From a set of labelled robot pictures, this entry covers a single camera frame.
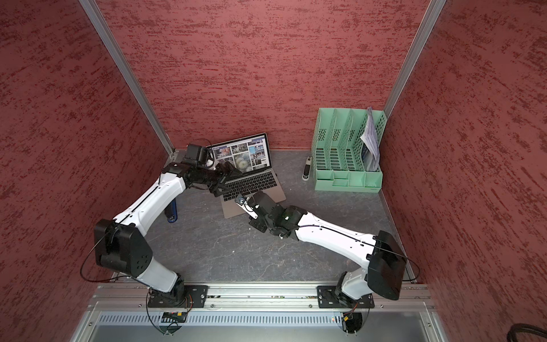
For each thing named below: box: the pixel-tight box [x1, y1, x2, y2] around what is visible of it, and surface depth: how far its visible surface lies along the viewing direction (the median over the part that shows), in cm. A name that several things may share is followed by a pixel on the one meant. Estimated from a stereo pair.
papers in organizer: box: [359, 106, 381, 172], surface depth 102 cm
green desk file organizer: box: [311, 107, 388, 194], surface depth 106 cm
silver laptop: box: [205, 132, 288, 219], surface depth 106 cm
